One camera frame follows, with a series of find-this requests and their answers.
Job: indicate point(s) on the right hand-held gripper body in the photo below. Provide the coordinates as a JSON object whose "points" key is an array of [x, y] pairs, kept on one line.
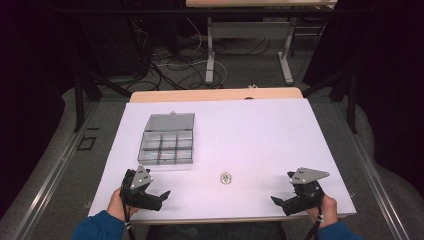
{"points": [[308, 186]]}

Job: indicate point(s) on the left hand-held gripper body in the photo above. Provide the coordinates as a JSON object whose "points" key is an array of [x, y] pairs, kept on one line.
{"points": [[140, 181]]}

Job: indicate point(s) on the person's right hand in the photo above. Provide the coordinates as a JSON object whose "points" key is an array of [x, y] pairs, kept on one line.
{"points": [[327, 210]]}

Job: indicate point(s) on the person's left hand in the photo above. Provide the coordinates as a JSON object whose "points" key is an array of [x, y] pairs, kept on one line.
{"points": [[117, 206]]}

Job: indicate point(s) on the clear plastic compartment box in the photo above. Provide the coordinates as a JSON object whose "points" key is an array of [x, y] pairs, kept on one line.
{"points": [[168, 141]]}

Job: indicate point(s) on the small round metallic ornament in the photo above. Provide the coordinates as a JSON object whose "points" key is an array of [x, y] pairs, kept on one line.
{"points": [[225, 178]]}

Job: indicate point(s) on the white table cover sheet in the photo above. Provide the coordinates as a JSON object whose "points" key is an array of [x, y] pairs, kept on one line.
{"points": [[240, 140]]}

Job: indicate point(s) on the black metal stand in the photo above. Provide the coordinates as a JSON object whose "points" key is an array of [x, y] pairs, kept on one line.
{"points": [[83, 90], [343, 90]]}

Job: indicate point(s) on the light wooden table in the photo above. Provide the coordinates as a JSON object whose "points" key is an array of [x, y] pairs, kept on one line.
{"points": [[206, 94]]}

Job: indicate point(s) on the desk with white legs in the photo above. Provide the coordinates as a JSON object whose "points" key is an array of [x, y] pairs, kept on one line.
{"points": [[253, 30]]}

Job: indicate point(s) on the aluminium floor rail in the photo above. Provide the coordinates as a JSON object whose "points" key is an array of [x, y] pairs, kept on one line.
{"points": [[50, 173], [370, 173]]}

